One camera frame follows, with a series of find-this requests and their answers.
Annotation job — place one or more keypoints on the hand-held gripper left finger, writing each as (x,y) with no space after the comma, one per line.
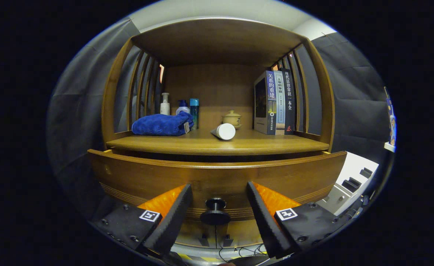
(172,225)

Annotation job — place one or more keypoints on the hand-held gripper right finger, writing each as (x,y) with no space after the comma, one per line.
(268,225)

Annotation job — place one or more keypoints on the black drawer knob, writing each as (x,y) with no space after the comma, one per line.
(215,216)

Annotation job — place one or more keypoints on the wooden drawer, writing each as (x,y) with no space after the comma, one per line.
(216,177)

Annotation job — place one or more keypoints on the white tube green print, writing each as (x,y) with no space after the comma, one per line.
(225,132)

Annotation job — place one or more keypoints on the wooden cabinet door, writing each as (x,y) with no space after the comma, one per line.
(244,231)
(192,232)

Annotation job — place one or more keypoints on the wooden countertop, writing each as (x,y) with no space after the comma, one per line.
(246,142)

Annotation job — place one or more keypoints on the wooden cabinet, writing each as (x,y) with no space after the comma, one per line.
(216,40)

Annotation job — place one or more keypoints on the blue folded towel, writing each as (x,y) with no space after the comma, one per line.
(161,125)

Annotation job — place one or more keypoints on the beige lidded teacup with saucer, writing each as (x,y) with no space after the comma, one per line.
(232,118)

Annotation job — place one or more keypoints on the teal slim bottle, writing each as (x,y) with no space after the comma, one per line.
(194,111)

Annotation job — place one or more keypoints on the white pump bottle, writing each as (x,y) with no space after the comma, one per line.
(165,109)

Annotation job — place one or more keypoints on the white bottle blue cap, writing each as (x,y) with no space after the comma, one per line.
(182,109)

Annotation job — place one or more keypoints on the light blue spine book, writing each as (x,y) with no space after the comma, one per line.
(280,107)

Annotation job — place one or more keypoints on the black backdrop cloth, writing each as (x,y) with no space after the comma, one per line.
(80,122)

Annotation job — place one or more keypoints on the small white shelf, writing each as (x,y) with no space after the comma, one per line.
(389,147)

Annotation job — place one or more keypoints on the blue patterned gift bag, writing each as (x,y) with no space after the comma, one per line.
(391,118)

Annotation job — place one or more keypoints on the black plastic bracket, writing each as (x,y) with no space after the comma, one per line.
(351,184)
(366,172)

